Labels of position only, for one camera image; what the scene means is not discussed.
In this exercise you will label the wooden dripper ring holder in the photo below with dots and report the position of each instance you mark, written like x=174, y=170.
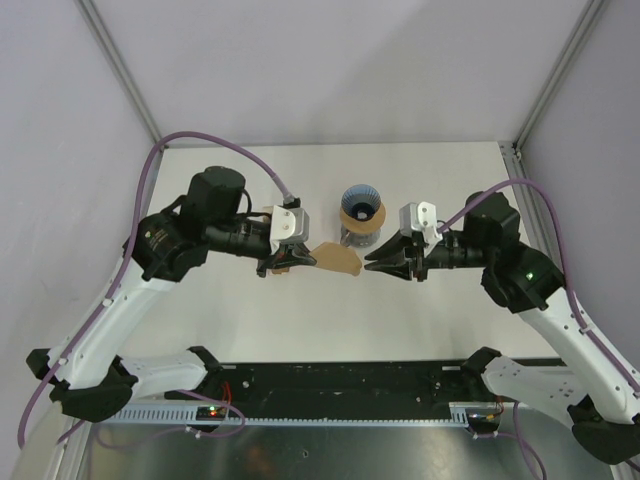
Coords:
x=364, y=227

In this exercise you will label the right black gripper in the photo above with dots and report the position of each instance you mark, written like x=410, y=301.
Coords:
x=417, y=264

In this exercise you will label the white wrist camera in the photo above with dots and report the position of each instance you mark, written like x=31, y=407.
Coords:
x=301, y=229
x=419, y=218

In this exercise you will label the left aluminium corner post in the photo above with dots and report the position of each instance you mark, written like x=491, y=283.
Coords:
x=116, y=61

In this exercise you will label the aluminium corner post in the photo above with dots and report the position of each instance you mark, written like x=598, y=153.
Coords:
x=580, y=33
x=116, y=61

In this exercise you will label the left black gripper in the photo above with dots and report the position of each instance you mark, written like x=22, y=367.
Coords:
x=286, y=256

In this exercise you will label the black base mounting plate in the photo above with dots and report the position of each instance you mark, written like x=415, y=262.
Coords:
x=435, y=382

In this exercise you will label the grey slotted cable duct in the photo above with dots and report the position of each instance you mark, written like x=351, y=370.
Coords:
x=202, y=414

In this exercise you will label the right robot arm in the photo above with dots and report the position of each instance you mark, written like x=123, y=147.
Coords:
x=598, y=399

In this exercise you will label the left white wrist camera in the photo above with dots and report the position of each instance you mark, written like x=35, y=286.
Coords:
x=301, y=229

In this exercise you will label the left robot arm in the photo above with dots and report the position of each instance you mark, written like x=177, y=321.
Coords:
x=91, y=381

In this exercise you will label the glass coffee carafe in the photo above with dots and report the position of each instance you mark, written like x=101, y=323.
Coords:
x=358, y=240

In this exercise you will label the blue glass dripper cone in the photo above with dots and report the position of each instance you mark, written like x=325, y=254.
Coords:
x=361, y=201

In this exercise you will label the single brown coffee filter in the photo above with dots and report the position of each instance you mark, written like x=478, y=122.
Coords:
x=337, y=258

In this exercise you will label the right aluminium corner post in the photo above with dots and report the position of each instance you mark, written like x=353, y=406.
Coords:
x=580, y=33

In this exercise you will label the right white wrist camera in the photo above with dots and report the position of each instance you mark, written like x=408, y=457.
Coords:
x=419, y=218

